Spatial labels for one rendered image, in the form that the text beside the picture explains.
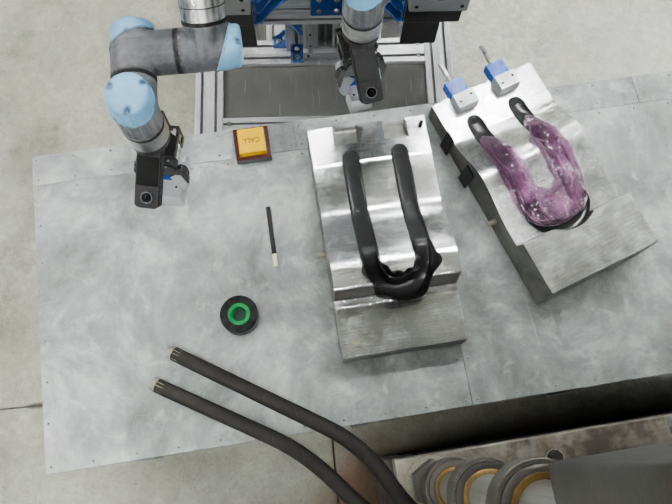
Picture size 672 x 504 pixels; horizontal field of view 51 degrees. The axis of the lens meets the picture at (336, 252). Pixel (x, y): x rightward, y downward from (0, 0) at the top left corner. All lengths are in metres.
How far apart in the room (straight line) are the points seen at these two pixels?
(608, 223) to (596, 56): 1.39
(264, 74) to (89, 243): 1.02
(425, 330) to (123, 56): 0.78
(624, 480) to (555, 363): 1.20
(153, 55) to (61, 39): 1.68
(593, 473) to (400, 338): 1.06
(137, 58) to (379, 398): 0.81
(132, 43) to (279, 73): 1.23
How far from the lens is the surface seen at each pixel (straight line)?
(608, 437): 1.63
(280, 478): 2.31
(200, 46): 1.22
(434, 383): 1.53
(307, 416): 1.40
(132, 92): 1.18
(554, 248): 1.53
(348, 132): 1.60
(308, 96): 2.38
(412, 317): 1.48
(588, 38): 2.92
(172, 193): 1.47
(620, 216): 1.60
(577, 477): 0.46
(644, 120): 1.85
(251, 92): 2.40
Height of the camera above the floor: 2.30
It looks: 74 degrees down
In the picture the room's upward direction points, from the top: 4 degrees clockwise
